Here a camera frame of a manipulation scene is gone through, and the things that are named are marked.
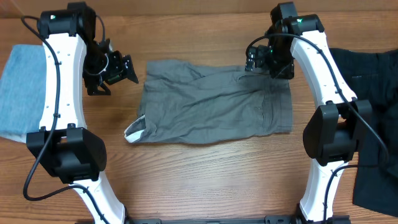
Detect grey shorts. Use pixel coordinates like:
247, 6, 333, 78
124, 60, 293, 144

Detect black shorts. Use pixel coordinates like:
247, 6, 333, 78
330, 48, 397, 217

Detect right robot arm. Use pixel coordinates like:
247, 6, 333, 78
245, 2, 372, 223

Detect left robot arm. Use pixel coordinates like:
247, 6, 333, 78
26, 2, 138, 223

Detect folded blue jeans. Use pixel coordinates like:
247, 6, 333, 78
1, 45, 46, 134

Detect brown cardboard back wall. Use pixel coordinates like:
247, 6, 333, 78
1, 0, 397, 18

